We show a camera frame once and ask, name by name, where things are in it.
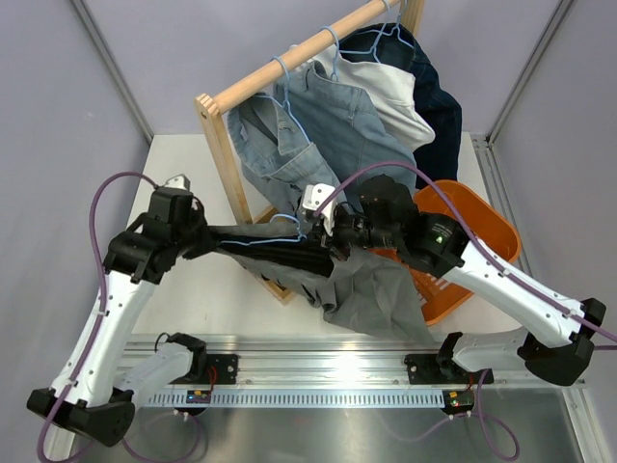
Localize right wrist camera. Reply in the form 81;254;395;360
299;183;337;237

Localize dark navy jeans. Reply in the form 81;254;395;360
338;22;464;184

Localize blue hanger of white garment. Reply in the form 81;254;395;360
320;26;340;82

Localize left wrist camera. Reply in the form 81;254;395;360
163;174;191;191

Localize light blue denim skirt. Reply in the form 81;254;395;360
273;61;416;181

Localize white garment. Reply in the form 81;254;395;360
294;47;436;151

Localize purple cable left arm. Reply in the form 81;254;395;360
37;171;208;463

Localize blue wire hanger with skirt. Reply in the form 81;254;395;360
210;213;307;246

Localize light blue denim shirt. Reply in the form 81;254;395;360
228;93;339;216

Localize orange plastic basket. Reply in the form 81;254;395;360
385;178;523;326

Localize blue hanger of denim shirt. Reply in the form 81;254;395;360
255;56;310;148

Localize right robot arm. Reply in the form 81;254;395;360
302;175;606;386

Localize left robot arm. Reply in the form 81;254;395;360
27;186;211;447

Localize wooden clothes rack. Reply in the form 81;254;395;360
194;0;426;306

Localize blue hanger of jeans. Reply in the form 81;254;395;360
340;1;419;70

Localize grey pleated skirt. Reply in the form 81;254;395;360
201;222;437;346

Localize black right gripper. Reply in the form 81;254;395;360
304;206;402;261

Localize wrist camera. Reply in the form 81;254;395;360
163;174;191;191
299;183;337;237

